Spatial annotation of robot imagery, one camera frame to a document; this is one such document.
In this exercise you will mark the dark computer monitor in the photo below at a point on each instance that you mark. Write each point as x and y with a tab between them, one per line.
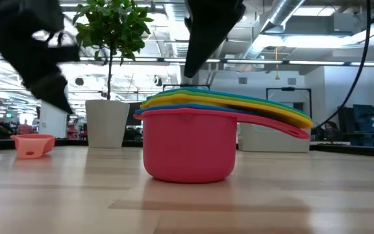
365	118

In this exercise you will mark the teal measuring cup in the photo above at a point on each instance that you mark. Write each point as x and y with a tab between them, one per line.
200	89

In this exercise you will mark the red storage rack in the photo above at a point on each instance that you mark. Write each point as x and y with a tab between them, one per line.
71	131

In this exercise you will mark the corrugated silver ventilation duct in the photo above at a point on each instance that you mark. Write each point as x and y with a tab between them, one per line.
177	32

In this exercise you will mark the grey plastic basket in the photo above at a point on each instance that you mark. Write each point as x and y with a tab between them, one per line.
271	143

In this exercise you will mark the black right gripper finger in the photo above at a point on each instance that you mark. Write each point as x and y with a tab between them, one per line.
209	29

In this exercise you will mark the green measuring cup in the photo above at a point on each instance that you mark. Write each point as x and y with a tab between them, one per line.
200	93

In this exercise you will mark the black aluminium table frame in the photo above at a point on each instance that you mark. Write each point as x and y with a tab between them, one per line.
67	142

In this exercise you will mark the yellow measuring cup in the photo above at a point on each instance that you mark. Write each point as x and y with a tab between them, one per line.
239	105

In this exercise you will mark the green leafy plant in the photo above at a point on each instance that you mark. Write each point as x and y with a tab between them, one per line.
115	26

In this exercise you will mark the white pillar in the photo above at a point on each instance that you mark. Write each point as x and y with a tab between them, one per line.
52	125

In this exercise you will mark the orange measuring cup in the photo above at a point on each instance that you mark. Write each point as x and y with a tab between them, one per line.
32	144

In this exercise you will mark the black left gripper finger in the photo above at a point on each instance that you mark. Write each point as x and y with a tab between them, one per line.
65	54
47	84

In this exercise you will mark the large red measuring cup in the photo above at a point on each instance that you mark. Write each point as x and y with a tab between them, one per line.
190	149

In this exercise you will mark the white plant pot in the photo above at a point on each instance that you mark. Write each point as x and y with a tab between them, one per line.
107	123

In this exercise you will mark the smooth silver ventilation duct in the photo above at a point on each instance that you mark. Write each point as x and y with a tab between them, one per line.
278	16

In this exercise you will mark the seated person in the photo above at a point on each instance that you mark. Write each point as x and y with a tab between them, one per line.
330	130

